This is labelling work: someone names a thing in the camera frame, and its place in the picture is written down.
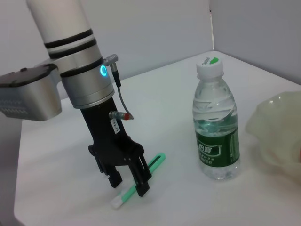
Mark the translucent wavy glass fruit bowl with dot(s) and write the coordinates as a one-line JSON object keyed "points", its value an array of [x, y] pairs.
{"points": [[277, 122]]}

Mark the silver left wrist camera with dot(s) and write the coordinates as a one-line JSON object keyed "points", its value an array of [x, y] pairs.
{"points": [[30, 94]]}

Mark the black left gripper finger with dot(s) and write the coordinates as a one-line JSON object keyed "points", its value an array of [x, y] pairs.
{"points": [[142, 181], [114, 177]]}

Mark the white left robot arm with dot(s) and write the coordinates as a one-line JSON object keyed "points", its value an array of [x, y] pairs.
{"points": [[61, 18]]}

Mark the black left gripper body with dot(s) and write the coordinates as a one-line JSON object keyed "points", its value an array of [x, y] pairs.
{"points": [[110, 141]]}

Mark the clear green-labelled water bottle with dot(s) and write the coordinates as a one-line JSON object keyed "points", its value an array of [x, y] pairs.
{"points": [[216, 150]]}

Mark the green pen with white cap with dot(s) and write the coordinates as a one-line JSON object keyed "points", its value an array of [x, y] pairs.
{"points": [[161, 156]]}

